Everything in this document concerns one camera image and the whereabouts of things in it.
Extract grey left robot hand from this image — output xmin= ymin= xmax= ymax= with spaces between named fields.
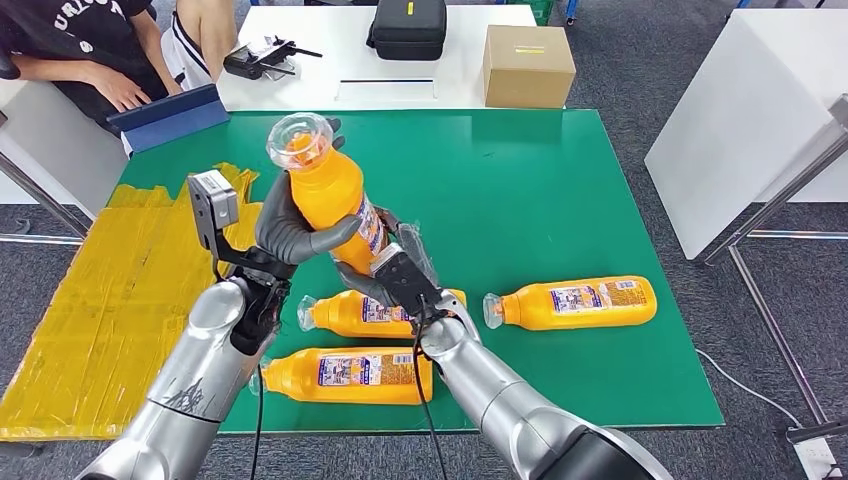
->
xmin=254 ymin=117 xmax=362 ymax=268

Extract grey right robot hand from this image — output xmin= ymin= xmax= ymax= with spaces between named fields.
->
xmin=334 ymin=206 xmax=442 ymax=309

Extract orange detergent bottle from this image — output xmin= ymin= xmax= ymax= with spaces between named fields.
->
xmin=248 ymin=347 xmax=434 ymax=406
xmin=266 ymin=112 xmax=392 ymax=276
xmin=482 ymin=275 xmax=658 ymax=332
xmin=296 ymin=288 xmax=467 ymax=340

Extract green table mat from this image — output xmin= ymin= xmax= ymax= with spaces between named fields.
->
xmin=119 ymin=109 xmax=725 ymax=435

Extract blue tablet case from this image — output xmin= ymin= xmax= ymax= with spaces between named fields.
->
xmin=107 ymin=83 xmax=231 ymax=154

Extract black remote controller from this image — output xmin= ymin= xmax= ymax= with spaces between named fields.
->
xmin=223 ymin=35 xmax=324 ymax=81

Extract brown cardboard box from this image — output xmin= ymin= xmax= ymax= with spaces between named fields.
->
xmin=482 ymin=24 xmax=577 ymax=110

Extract person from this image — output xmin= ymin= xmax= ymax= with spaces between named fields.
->
xmin=0 ymin=0 xmax=183 ymax=137
xmin=160 ymin=0 xmax=238 ymax=92

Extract yellow taped plastic sheet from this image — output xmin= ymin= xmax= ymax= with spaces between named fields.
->
xmin=0 ymin=162 xmax=263 ymax=443

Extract black carrying case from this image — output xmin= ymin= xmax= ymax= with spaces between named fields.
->
xmin=366 ymin=0 xmax=448 ymax=62

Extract white desk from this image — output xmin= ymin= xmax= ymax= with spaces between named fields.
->
xmin=0 ymin=79 xmax=127 ymax=220

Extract green plastic crate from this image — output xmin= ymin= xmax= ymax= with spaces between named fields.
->
xmin=506 ymin=0 xmax=556 ymax=26

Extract large white table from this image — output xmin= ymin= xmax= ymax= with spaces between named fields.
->
xmin=643 ymin=9 xmax=848 ymax=261

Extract white power strip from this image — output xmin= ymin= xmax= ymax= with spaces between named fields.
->
xmin=793 ymin=437 xmax=846 ymax=480

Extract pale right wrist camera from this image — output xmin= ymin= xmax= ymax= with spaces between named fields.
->
xmin=368 ymin=243 xmax=445 ymax=319

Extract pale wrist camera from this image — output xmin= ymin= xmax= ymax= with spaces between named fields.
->
xmin=186 ymin=170 xmax=241 ymax=253
xmin=368 ymin=243 xmax=445 ymax=319

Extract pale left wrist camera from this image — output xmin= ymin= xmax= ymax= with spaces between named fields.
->
xmin=186 ymin=170 xmax=241 ymax=253

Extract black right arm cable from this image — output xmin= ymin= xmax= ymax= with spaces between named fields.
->
xmin=411 ymin=294 xmax=442 ymax=480

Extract metal table leg frame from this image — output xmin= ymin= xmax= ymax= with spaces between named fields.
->
xmin=0 ymin=152 xmax=91 ymax=248

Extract white floor cable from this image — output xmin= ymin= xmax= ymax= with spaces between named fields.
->
xmin=694 ymin=349 xmax=804 ymax=429

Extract metal stand frame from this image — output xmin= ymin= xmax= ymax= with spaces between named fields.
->
xmin=700 ymin=92 xmax=848 ymax=446

